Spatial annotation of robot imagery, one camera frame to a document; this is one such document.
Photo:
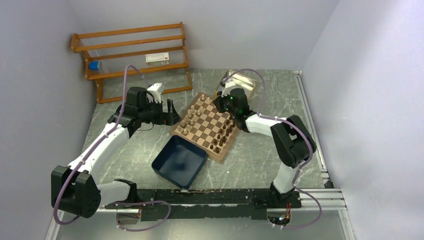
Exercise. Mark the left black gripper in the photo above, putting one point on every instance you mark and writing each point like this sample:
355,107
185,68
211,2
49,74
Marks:
168,118

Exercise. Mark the gold metal tin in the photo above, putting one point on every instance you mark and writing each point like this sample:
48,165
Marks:
240,80

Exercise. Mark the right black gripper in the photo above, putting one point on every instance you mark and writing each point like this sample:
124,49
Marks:
218,102

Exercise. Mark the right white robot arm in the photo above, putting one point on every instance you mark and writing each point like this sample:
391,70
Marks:
293,142

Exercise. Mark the white red box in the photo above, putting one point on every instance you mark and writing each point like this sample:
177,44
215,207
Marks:
157,59

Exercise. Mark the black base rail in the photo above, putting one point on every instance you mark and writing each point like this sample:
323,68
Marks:
253,203

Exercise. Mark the blue capped container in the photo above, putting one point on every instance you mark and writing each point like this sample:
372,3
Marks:
94,65

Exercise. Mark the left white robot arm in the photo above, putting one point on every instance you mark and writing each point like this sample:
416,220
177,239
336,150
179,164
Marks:
75,188

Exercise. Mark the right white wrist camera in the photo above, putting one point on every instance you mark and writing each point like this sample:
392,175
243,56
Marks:
228,87

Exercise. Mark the wooden shelf rack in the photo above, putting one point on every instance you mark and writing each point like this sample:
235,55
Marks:
117,48

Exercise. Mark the blue square tray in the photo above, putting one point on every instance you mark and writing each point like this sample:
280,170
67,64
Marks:
179,162

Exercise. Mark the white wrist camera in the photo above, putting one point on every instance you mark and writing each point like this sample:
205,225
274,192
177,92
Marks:
228,87
155,92

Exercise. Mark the dark chess pieces group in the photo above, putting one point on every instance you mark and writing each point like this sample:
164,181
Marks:
221,131

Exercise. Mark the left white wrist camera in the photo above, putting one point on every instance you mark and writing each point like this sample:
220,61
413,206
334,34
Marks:
155,92

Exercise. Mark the wooden chess board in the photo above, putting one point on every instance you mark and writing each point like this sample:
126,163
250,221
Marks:
199,135

